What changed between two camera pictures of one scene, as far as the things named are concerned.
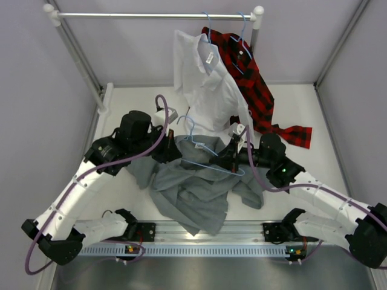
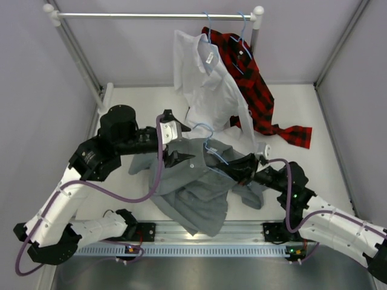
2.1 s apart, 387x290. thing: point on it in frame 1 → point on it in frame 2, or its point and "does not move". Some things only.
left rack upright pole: x=57 y=19 does not move
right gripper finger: x=228 y=154 → x=247 y=164
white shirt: x=211 y=96 does not move
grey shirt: x=198 y=191 does not move
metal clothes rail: x=55 y=17 does not move
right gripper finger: x=228 y=163 → x=243 y=174
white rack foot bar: x=106 y=111 does not move
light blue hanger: x=196 y=141 → x=207 y=139
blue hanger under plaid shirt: x=242 y=39 does not move
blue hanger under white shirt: x=209 y=39 does not move
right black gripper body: x=260 y=161 → x=266 y=176
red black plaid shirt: x=242 y=67 does not move
